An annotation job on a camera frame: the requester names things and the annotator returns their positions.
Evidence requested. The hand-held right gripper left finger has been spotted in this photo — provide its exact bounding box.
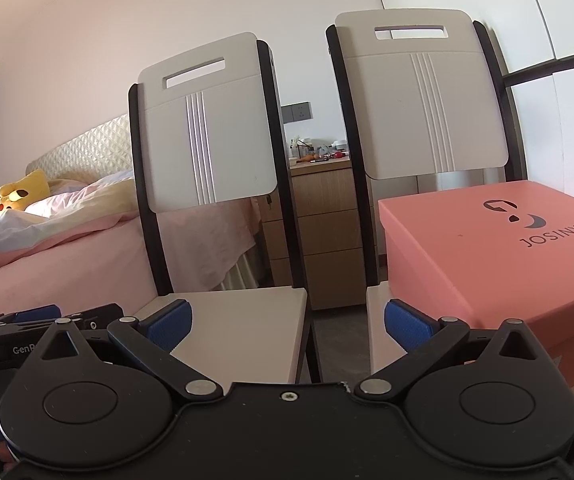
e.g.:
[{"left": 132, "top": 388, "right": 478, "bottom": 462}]
[{"left": 34, "top": 299, "right": 223, "bottom": 404}]

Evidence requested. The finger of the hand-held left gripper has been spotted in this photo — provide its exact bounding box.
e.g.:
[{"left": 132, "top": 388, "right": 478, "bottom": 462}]
[
  {"left": 64, "top": 303, "right": 124, "bottom": 332},
  {"left": 0, "top": 304, "right": 62, "bottom": 326}
]

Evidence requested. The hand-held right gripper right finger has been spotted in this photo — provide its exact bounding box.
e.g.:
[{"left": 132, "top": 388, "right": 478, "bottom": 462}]
[{"left": 354, "top": 299, "right": 542, "bottom": 404}]

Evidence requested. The pink box lid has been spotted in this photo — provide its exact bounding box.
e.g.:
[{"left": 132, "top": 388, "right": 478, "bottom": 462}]
[{"left": 378, "top": 180, "right": 574, "bottom": 361}]

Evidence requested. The bed with pink sheet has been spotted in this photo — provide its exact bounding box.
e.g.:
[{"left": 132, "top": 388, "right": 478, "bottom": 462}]
[{"left": 0, "top": 114, "right": 268, "bottom": 323}]

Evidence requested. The pastel quilt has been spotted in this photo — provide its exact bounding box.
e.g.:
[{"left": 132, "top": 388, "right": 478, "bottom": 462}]
[{"left": 0, "top": 170, "right": 142, "bottom": 281}]

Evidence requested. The yellow plush toy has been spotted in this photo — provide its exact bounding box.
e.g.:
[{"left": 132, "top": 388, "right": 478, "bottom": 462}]
[{"left": 0, "top": 169, "right": 52, "bottom": 217}]

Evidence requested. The wooden drawer cabinet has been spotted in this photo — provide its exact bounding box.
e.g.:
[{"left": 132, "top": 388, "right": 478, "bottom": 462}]
[{"left": 254, "top": 155, "right": 381, "bottom": 312}]

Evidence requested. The white chair with black frame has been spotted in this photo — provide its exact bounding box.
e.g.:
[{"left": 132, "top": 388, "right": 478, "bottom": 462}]
[
  {"left": 127, "top": 31, "right": 326, "bottom": 387},
  {"left": 324, "top": 9, "right": 528, "bottom": 376}
]

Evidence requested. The grey wall socket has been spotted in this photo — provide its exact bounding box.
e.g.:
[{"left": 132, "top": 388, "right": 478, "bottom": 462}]
[{"left": 283, "top": 101, "right": 314, "bottom": 122}]

